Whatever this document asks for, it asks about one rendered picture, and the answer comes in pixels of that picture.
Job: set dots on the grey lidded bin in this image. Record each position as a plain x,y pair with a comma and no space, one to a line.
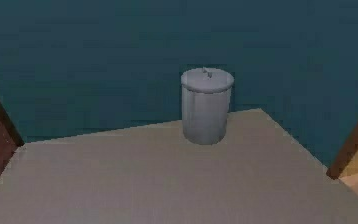
204,110

